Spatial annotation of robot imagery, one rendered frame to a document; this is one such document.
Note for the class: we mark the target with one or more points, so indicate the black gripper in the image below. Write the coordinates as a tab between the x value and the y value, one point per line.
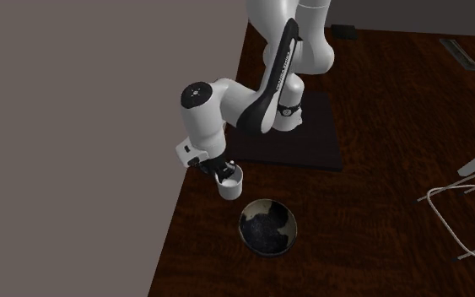
212	164

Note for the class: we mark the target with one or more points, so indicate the white cup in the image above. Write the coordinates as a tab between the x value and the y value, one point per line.
232	188

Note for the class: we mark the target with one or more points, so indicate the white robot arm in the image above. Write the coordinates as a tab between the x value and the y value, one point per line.
208	119

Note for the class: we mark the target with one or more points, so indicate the black and cream bowl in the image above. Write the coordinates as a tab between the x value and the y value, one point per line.
268	228

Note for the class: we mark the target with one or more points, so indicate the black robot stand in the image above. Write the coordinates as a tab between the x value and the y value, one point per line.
315	140

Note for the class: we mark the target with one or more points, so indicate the small black box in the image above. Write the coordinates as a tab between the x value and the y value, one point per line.
343	31

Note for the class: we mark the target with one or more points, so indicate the grey floor vent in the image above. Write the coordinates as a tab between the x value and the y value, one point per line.
460	54

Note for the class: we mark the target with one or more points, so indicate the white metal frame chair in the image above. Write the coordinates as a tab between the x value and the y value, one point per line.
467	193

